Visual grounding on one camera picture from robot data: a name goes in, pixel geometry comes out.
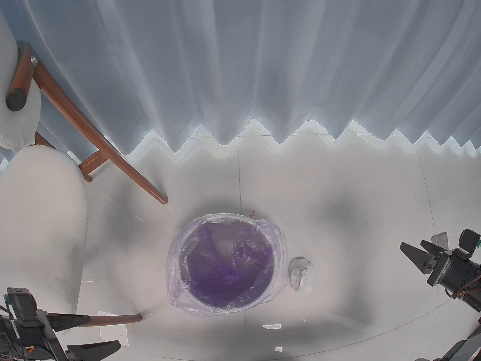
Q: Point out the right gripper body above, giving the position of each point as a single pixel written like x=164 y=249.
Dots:
x=456 y=271

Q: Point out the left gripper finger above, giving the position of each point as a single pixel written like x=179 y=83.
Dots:
x=64 y=320
x=90 y=351

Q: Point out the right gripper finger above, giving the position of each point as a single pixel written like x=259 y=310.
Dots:
x=420 y=260
x=432 y=249

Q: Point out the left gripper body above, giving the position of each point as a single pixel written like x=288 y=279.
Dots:
x=41 y=342

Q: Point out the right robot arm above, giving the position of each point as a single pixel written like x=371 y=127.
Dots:
x=469 y=295

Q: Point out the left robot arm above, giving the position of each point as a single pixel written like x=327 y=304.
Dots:
x=4 y=346

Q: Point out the white trash bin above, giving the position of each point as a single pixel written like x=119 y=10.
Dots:
x=278 y=263

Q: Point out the purple plastic bag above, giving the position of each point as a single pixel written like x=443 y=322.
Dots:
x=225 y=273

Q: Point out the clear plastic wrapper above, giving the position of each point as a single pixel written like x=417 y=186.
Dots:
x=440 y=238

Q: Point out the white cushioned wooden chair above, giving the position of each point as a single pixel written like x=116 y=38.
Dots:
x=37 y=220

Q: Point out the crumpled white paper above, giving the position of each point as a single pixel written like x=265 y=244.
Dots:
x=301 y=276

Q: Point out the white curtain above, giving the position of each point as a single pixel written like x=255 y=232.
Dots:
x=240 y=51

